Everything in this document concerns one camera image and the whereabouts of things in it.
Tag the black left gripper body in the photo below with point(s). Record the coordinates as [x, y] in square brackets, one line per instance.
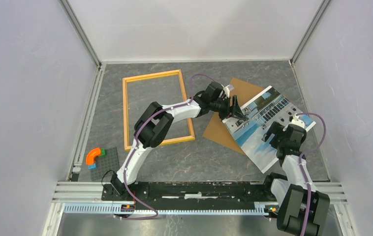
[222, 107]

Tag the grey lego baseplate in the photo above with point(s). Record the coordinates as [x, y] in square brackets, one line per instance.
[105, 163]

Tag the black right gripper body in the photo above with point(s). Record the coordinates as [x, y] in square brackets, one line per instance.
[277, 139]

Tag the blue toy brick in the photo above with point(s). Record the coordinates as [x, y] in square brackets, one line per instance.
[92, 167]

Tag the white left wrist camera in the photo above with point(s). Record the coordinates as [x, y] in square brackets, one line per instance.
[227, 90]

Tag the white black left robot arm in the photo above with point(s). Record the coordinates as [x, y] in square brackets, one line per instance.
[153, 125]

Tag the aluminium extrusion frame rail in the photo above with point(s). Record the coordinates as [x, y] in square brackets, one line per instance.
[77, 209]

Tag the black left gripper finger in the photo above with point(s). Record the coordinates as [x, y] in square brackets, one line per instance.
[235, 106]
[238, 116]

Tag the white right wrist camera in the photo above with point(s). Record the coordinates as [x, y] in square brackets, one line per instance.
[295, 120]

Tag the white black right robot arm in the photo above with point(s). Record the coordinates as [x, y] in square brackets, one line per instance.
[302, 207]

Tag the green toy brick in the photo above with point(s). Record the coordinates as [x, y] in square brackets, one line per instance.
[103, 152]

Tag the printed building photo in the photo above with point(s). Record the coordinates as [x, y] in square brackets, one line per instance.
[262, 111]

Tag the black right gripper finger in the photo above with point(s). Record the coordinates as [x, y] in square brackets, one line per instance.
[270, 131]
[277, 126]

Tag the brown cardboard backing board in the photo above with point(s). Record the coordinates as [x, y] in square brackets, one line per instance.
[216, 130]

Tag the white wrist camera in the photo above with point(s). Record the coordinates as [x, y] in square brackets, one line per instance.
[295, 120]
[227, 90]

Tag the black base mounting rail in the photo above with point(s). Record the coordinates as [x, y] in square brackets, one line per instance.
[194, 196]

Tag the orange curved toy block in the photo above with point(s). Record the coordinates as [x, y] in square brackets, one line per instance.
[92, 155]

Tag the orange wooden picture frame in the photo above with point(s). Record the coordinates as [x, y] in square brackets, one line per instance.
[125, 81]

